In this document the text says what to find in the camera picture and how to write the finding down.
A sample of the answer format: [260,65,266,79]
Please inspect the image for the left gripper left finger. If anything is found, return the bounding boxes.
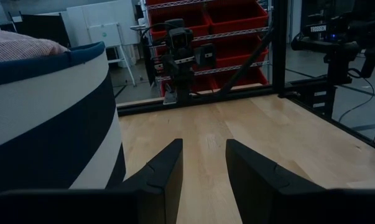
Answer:
[111,138,184,224]

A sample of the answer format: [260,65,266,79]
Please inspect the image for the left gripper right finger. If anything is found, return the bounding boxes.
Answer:
[225,138,328,224]

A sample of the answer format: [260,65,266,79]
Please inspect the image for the red storage bin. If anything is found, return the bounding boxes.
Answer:
[210,67,271,91]
[205,1,269,35]
[145,0,206,6]
[148,11,211,40]
[214,34,269,68]

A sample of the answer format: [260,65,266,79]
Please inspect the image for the black control box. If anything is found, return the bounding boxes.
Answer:
[300,83,336,119]

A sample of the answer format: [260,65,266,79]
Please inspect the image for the black aluminium table frame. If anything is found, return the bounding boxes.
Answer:
[116,0,375,154]

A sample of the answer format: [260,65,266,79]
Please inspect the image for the white easel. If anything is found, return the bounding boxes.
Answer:
[87,22,137,87]

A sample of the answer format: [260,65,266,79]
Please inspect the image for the grey metal bracket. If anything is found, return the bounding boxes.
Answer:
[162,90,178,106]

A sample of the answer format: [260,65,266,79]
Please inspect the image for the red storage bins on shelf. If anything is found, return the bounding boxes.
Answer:
[141,0,274,98]

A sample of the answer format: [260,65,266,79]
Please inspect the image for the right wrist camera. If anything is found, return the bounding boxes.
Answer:
[165,18,195,52]

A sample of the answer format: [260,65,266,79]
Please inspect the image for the navy white striped fabric bin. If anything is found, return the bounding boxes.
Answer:
[0,41,127,196]

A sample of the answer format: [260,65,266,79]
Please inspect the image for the pink garment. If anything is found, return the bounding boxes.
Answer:
[0,28,71,64]

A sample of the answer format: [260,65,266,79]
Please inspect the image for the white cabinet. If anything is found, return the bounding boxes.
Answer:
[37,0,141,47]

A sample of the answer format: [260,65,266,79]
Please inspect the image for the black panel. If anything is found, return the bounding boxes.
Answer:
[20,12,72,48]

